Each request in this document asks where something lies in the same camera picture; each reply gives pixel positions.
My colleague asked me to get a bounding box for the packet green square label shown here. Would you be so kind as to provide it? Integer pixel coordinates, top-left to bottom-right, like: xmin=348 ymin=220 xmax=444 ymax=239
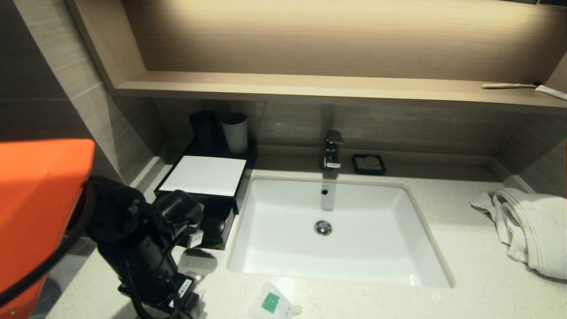
xmin=248 ymin=281 xmax=303 ymax=319

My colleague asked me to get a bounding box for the black box drawer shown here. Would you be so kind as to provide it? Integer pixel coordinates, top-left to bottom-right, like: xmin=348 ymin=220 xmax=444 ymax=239
xmin=195 ymin=197 xmax=236 ymax=250

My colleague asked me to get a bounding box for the black box with white lid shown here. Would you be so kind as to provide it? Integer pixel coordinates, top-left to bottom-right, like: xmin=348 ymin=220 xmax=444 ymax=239
xmin=154 ymin=141 xmax=258 ymax=215

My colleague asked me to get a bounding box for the black cup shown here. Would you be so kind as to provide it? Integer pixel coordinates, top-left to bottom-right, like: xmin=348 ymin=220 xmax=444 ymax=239
xmin=189 ymin=111 xmax=218 ymax=151

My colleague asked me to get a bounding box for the grey white cup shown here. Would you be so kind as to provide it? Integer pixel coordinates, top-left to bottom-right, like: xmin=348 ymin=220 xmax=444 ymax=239
xmin=221 ymin=113 xmax=249 ymax=154

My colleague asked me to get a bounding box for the white sink basin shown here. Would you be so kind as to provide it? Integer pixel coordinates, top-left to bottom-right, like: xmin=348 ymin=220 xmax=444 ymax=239
xmin=227 ymin=176 xmax=455 ymax=288

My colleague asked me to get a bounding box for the chrome faucet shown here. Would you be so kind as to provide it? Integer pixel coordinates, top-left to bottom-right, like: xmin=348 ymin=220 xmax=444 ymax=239
xmin=321 ymin=130 xmax=345 ymax=171

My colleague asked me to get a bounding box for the black soap dish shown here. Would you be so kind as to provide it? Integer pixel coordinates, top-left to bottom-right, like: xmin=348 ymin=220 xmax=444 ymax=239
xmin=352 ymin=154 xmax=386 ymax=175

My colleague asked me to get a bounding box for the white towel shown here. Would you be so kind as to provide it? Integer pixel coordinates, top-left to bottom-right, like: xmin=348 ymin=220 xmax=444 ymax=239
xmin=470 ymin=188 xmax=567 ymax=280

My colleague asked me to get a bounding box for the beige toothbrush with black head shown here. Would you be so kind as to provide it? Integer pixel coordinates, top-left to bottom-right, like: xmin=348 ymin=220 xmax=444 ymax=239
xmin=481 ymin=82 xmax=541 ymax=90

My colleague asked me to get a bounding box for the white toothpaste tube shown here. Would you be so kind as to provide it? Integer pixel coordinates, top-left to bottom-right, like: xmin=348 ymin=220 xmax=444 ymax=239
xmin=534 ymin=85 xmax=567 ymax=101

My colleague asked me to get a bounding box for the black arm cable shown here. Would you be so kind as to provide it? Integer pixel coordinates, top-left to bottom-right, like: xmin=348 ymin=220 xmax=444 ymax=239
xmin=0 ymin=182 xmax=96 ymax=306

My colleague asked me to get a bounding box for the wooden wall shelf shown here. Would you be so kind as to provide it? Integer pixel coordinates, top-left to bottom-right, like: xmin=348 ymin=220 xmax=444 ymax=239
xmin=113 ymin=71 xmax=567 ymax=115

